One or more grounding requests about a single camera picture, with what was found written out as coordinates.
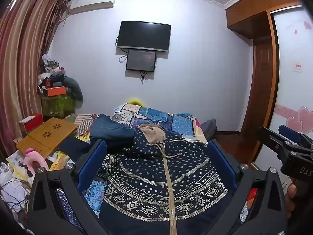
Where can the person's right hand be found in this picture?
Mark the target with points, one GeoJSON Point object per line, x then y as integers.
{"type": "Point", "coordinates": [291, 195]}

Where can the wooden folding lap table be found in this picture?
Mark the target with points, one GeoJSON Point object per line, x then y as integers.
{"type": "Point", "coordinates": [46, 137]}

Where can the orange box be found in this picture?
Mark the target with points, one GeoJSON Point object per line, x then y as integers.
{"type": "Point", "coordinates": [56, 91]}

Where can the grey bag on floor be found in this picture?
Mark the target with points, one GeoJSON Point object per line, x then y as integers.
{"type": "Point", "coordinates": [210, 127]}

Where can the folded blue jeans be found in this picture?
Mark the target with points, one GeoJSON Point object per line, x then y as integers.
{"type": "Point", "coordinates": [110, 132]}

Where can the red box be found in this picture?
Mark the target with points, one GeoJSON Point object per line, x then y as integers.
{"type": "Point", "coordinates": [34, 124]}

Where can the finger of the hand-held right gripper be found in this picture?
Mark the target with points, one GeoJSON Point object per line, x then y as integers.
{"type": "Point", "coordinates": [271, 138]}
{"type": "Point", "coordinates": [291, 131]}

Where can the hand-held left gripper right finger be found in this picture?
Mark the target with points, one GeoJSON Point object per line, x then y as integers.
{"type": "Point", "coordinates": [221, 161]}

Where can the white plastic bag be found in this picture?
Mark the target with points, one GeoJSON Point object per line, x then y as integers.
{"type": "Point", "coordinates": [12, 188]}

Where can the yellow cloth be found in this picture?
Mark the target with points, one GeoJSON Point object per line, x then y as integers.
{"type": "Point", "coordinates": [60, 161]}

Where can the navy patterned hooded jacket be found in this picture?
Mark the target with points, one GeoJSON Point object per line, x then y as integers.
{"type": "Point", "coordinates": [146, 181]}

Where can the wooden overhead cabinet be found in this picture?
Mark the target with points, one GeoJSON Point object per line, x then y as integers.
{"type": "Point", "coordinates": [244, 17]}

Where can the blue patchwork blanket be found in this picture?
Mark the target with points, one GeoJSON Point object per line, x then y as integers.
{"type": "Point", "coordinates": [156, 117]}

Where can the pile of clutter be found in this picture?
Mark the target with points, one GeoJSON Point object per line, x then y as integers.
{"type": "Point", "coordinates": [52, 71]}

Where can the white air conditioner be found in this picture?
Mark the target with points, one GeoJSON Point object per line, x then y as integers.
{"type": "Point", "coordinates": [93, 3]}

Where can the grey plush cushion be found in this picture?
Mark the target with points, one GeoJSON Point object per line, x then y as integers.
{"type": "Point", "coordinates": [74, 88]}

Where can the red cloth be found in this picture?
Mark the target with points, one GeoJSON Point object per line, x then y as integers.
{"type": "Point", "coordinates": [252, 195]}

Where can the pink toy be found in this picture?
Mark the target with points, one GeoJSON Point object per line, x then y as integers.
{"type": "Point", "coordinates": [33, 159]}

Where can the striped brown curtain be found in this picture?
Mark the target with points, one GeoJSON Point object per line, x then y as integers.
{"type": "Point", "coordinates": [19, 66]}

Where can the large black wall television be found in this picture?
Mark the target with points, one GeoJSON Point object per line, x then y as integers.
{"type": "Point", "coordinates": [144, 35]}

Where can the white door sticker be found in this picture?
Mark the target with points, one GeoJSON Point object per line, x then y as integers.
{"type": "Point", "coordinates": [297, 67]}

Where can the wooden wardrobe door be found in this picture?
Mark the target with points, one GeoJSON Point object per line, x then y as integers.
{"type": "Point", "coordinates": [291, 83]}

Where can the small black wall monitor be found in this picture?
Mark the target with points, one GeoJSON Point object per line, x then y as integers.
{"type": "Point", "coordinates": [141, 60]}

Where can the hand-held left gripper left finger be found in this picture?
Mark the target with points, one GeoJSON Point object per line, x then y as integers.
{"type": "Point", "coordinates": [91, 166]}

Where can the striped pink cloth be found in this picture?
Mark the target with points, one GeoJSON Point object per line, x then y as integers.
{"type": "Point", "coordinates": [83, 121]}

